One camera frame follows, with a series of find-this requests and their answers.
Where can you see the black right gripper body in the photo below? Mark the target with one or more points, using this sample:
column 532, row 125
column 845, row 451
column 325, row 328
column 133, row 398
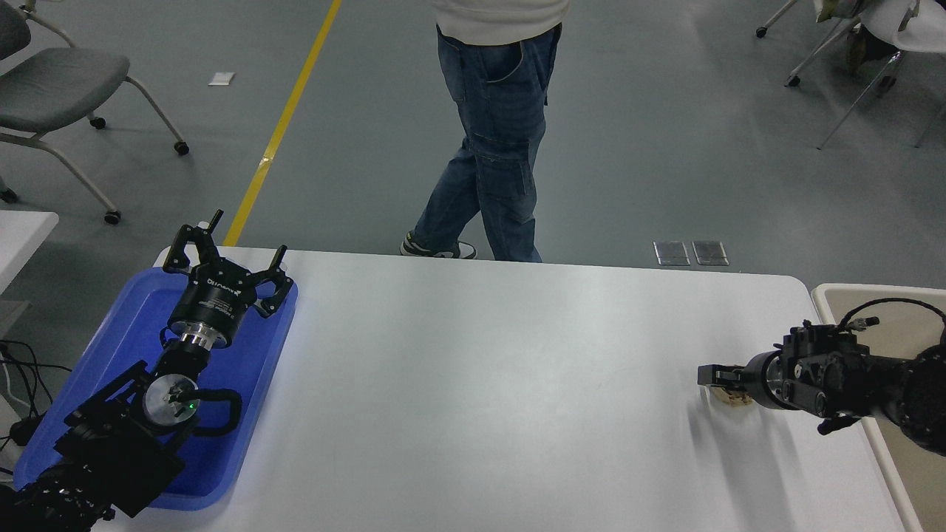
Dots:
column 755, row 378

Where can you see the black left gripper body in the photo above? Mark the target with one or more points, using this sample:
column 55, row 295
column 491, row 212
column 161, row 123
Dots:
column 211, row 303

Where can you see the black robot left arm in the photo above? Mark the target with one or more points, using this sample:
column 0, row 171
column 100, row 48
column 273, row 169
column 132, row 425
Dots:
column 111, row 443

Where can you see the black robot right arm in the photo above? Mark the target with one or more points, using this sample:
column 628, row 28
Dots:
column 842, row 377

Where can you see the blue plastic tray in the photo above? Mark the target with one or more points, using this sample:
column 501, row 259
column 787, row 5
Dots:
column 244, row 384

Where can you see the silver floor plate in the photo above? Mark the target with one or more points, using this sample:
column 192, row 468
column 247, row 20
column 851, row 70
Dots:
column 672, row 253
column 709, row 253

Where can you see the white side table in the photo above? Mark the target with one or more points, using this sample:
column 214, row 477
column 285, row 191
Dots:
column 22, row 236

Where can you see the large pale bin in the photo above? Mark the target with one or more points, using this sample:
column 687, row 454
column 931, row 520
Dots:
column 909, row 488

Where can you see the grey rolling chair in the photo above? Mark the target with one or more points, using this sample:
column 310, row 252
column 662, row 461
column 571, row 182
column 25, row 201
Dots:
column 59, row 85

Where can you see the white rolling chair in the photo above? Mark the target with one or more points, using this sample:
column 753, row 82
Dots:
column 817, row 53

